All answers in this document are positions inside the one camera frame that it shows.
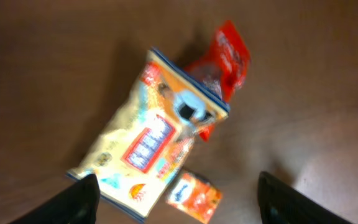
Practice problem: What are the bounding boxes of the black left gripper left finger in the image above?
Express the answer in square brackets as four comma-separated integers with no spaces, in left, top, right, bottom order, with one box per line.
[12,174,100,224]

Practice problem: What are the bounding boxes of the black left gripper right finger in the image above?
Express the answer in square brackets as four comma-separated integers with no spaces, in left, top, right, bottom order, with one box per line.
[257,171,351,224]

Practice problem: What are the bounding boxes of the beige wet wipes packet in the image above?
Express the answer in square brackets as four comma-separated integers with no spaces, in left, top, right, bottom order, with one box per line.
[67,49,229,222]

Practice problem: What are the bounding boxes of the red Hacks candy bag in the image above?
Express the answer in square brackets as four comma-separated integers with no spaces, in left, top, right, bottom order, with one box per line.
[185,20,250,104]

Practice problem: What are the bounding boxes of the orange tissue pack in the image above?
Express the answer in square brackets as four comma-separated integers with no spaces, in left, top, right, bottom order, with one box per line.
[166,170,223,224]

